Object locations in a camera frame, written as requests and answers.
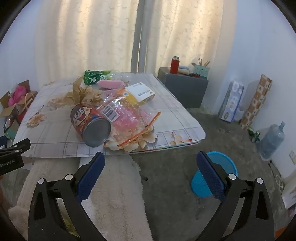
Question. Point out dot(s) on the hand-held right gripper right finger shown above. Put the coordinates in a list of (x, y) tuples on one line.
[(210, 178)]

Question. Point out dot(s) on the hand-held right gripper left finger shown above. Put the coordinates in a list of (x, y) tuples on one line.
[(92, 178)]

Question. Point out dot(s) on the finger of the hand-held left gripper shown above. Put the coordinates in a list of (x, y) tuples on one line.
[(18, 146)]

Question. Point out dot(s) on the blue plastic wastebasket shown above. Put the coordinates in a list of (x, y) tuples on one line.
[(200, 188)]

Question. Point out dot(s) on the red snack can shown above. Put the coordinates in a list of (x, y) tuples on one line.
[(81, 118)]

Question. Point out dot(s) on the pink packet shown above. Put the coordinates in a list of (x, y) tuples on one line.
[(108, 84)]

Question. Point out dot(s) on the white yellow box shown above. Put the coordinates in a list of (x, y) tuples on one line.
[(138, 90)]

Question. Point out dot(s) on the green drink bottle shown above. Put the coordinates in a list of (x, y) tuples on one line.
[(92, 77)]

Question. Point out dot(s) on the teal brown box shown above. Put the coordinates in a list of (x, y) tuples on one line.
[(11, 131)]

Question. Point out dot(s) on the white fluffy cloth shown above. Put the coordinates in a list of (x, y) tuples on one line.
[(115, 197)]

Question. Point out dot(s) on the floral tablecloth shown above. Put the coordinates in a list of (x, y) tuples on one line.
[(57, 132)]

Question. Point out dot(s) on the cardboard box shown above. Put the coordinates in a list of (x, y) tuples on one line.
[(5, 103)]

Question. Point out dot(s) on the pink crumpled bag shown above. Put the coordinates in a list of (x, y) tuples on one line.
[(16, 95)]

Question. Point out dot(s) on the green can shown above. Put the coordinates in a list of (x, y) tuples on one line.
[(256, 137), (251, 131)]

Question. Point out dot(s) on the clear blue water jug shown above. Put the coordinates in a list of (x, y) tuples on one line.
[(270, 141)]

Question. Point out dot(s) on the white plastic bag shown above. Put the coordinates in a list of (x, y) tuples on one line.
[(239, 113)]

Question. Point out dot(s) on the white toilet paper pack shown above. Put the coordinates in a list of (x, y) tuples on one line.
[(231, 99)]

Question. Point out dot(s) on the checked wallpaper roll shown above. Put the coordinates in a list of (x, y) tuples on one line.
[(256, 102)]

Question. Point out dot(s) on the grey cabinet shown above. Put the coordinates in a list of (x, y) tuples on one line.
[(185, 92)]

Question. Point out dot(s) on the white blue roll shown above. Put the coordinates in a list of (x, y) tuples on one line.
[(185, 69)]

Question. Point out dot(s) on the bunch of wooden sticks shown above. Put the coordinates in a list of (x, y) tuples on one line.
[(204, 62)]

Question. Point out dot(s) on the red thermos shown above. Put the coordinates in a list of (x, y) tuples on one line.
[(174, 66)]

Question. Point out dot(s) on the cream patterned curtain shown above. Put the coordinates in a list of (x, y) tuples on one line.
[(87, 34), (185, 27)]

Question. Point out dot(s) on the wall outlet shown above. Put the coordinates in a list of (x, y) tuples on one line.
[(292, 157)]

